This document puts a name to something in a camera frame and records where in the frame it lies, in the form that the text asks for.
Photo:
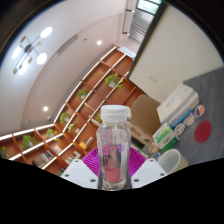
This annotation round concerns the yellow-green striped mug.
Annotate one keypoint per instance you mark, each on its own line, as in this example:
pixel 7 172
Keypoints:
pixel 169 161

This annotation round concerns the recessed ceiling light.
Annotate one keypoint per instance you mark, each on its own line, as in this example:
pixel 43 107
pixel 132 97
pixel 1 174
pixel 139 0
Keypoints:
pixel 45 108
pixel 99 42

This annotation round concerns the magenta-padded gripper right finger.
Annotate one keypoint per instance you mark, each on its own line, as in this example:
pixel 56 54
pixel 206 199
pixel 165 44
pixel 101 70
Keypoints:
pixel 148 172

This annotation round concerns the blue-orange round sticker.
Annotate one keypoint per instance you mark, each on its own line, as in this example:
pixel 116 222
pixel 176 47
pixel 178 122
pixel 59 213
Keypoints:
pixel 199 111

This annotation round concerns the window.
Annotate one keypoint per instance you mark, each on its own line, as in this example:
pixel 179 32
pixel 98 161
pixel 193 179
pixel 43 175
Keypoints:
pixel 149 6

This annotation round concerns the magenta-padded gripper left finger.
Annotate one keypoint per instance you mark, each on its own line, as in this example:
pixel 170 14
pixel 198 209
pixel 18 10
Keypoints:
pixel 79 172

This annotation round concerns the flat round red coaster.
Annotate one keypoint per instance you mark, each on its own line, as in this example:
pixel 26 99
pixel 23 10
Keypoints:
pixel 203 131

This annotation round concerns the small round patterned sticker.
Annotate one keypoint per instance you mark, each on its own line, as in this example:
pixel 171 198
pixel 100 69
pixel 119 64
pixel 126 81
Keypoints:
pixel 180 128
pixel 189 119

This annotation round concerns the small green-white box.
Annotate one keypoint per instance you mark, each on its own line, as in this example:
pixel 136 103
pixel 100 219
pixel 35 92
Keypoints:
pixel 163 135

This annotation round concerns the white wall switch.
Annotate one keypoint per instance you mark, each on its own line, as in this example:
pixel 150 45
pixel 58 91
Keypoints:
pixel 152 79

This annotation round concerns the black curtain rail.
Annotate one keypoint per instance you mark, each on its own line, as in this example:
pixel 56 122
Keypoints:
pixel 126 21

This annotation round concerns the orange wooden shelf unit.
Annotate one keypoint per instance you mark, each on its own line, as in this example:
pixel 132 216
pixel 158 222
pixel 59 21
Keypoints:
pixel 90 96

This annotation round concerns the clear plastic bottle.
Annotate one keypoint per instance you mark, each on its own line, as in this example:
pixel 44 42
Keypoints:
pixel 113 133

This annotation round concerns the ceiling air vent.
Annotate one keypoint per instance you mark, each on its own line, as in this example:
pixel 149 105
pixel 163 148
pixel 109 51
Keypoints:
pixel 67 44

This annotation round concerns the stack of white books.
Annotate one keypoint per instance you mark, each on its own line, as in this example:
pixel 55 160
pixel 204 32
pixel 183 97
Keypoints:
pixel 176 103

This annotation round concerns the multi-bulb ceiling lamp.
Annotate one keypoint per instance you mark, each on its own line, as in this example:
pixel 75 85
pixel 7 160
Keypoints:
pixel 31 50

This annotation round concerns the grey curtain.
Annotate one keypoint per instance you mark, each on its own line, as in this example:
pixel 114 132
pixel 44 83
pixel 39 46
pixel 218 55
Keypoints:
pixel 141 26

